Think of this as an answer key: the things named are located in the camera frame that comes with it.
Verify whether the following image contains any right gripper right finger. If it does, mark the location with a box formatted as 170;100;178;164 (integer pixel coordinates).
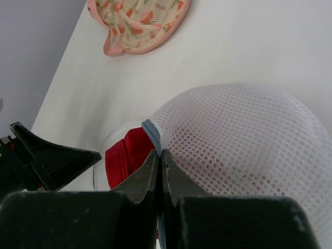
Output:
160;150;319;248

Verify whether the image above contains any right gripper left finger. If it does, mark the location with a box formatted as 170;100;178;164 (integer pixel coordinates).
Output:
1;151;158;248

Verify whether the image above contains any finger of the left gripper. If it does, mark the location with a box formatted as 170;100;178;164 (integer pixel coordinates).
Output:
1;122;102;191

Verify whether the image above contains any red bra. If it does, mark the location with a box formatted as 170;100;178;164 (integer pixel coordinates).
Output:
103;127;160;248

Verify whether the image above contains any clear plastic dome insert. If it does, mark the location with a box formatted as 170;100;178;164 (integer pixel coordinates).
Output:
93;83;331;248

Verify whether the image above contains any pink floral mesh laundry bag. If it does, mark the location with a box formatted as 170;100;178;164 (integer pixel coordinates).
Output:
87;0;191;56

